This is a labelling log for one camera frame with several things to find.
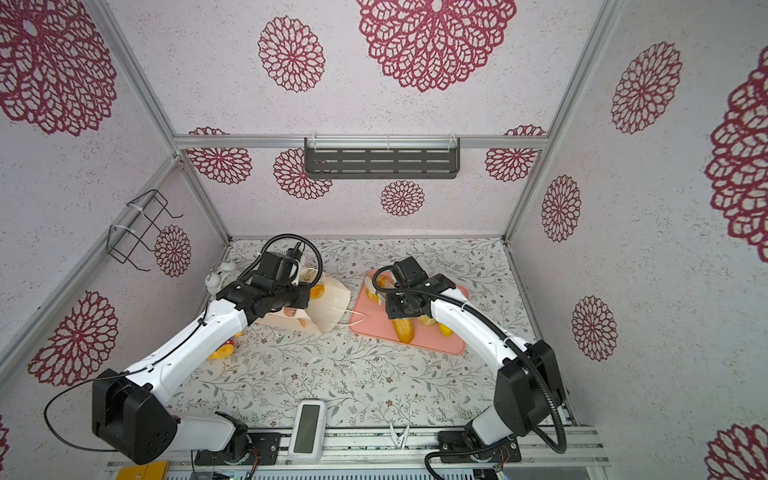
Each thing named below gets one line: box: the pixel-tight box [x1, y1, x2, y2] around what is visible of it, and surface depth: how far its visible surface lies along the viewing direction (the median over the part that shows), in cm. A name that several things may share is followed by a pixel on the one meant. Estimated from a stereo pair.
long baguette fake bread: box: [392, 318, 415, 344], surface depth 93 cm
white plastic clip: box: [389, 422, 410, 449], surface depth 76 cm
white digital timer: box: [288, 399, 327, 462], surface depth 74 cm
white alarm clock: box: [205, 261, 241, 300], surface depth 97 cm
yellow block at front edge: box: [116, 460, 170, 480], surface depth 71 cm
